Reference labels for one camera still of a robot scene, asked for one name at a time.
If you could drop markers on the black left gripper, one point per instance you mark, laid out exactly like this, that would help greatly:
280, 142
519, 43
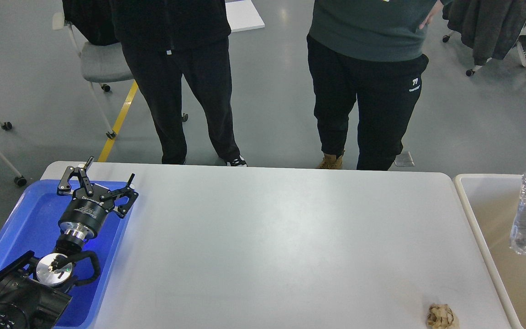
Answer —
85, 211

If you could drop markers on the person's open hand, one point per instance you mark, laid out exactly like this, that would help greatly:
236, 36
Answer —
433, 12

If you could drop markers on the grey office chair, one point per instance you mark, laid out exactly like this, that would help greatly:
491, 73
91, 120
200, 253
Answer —
98, 64

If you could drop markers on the white board on floor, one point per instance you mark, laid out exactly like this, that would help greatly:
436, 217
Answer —
242, 15

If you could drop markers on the person in green sweater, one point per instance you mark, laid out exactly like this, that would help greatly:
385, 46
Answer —
366, 53

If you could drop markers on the person in black clothes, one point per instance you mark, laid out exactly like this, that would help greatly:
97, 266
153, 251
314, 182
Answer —
163, 42

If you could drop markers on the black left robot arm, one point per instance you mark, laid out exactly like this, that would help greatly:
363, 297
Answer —
57, 249

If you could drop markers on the crumpled brown paper ball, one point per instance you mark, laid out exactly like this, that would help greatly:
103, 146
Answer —
441, 316

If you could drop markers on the beige plastic bin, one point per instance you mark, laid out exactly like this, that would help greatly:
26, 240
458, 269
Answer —
490, 202

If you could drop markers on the chair with grey jacket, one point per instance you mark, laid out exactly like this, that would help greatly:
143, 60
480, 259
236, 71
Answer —
491, 28

